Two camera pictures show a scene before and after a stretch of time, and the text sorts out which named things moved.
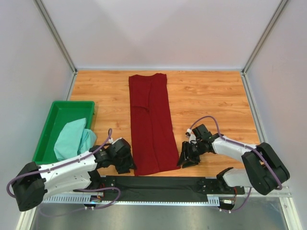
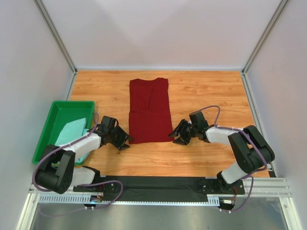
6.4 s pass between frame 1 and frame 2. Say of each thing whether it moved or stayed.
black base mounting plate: stayed
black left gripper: moved
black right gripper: moved
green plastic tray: stayed
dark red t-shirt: moved
